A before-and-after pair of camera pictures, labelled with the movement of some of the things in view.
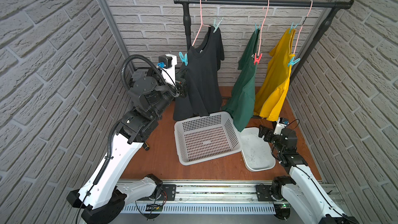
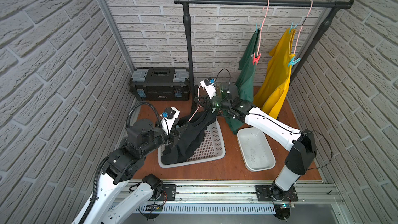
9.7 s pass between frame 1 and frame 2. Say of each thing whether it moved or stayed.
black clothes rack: stayed
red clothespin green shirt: stayed
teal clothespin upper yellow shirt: stayed
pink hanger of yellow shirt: stayed
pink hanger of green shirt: stayed
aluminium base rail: stayed
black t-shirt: moved
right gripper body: moved
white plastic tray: stayed
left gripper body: moved
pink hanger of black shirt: moved
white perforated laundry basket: moved
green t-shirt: stayed
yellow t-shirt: stayed
